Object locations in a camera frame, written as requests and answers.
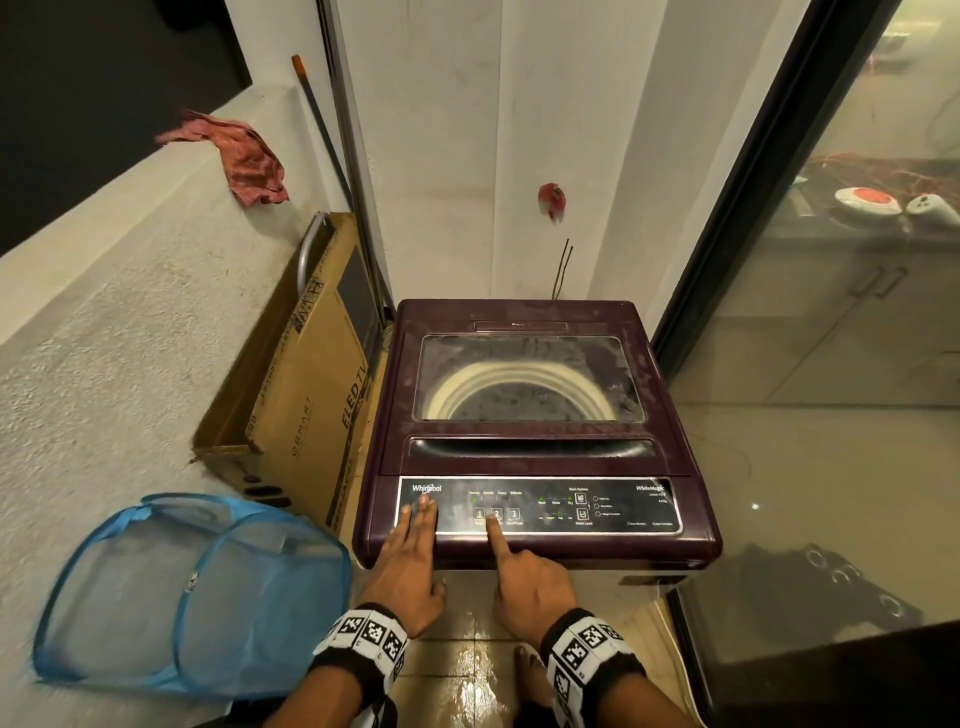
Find person's left forearm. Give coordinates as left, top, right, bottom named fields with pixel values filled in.
left=262, top=663, right=370, bottom=728

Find black door frame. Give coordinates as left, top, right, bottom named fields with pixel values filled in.
left=651, top=0, right=904, bottom=380

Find black wires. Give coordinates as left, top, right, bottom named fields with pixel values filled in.
left=551, top=238, right=575, bottom=302

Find brown cardboard box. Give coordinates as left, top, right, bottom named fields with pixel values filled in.
left=191, top=212, right=391, bottom=535

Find wristband with markers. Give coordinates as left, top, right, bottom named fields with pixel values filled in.
left=539, top=607, right=648, bottom=728
left=309, top=602, right=411, bottom=710

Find white cable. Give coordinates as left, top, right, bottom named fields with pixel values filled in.
left=649, top=596, right=702, bottom=721

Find person's right forearm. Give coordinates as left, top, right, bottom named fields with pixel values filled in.
left=597, top=671, right=705, bottom=728

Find maroon top-load washing machine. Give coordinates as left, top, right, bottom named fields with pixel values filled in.
left=351, top=298, right=723, bottom=573

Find white curved object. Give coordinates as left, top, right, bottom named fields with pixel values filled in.
left=904, top=193, right=960, bottom=231

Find white round object red centre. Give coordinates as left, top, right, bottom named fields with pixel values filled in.
left=834, top=186, right=903, bottom=219

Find red cloth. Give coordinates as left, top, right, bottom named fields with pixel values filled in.
left=155, top=109, right=291, bottom=206

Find blue mesh laundry hamper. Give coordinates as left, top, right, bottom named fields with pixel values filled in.
left=31, top=492, right=354, bottom=701

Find person's right hand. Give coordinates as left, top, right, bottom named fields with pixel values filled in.
left=485, top=516, right=579, bottom=651

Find glass washing machine lid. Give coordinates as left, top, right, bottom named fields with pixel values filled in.
left=411, top=333, right=648, bottom=424

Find person's bare foot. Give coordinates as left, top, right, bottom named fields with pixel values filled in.
left=513, top=645, right=555, bottom=710

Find curved grey hose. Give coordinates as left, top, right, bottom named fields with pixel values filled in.
left=296, top=212, right=333, bottom=300

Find grey metal pipe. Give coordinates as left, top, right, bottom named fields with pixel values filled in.
left=315, top=0, right=396, bottom=322

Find left wristband with markers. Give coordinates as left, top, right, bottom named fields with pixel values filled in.
left=309, top=602, right=411, bottom=710

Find broom stick with orange tip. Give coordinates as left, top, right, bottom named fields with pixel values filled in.
left=291, top=54, right=354, bottom=211

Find person's left hand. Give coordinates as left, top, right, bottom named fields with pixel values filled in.
left=357, top=494, right=449, bottom=639

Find right wristband with markers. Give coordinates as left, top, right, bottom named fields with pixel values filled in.
left=539, top=607, right=648, bottom=728

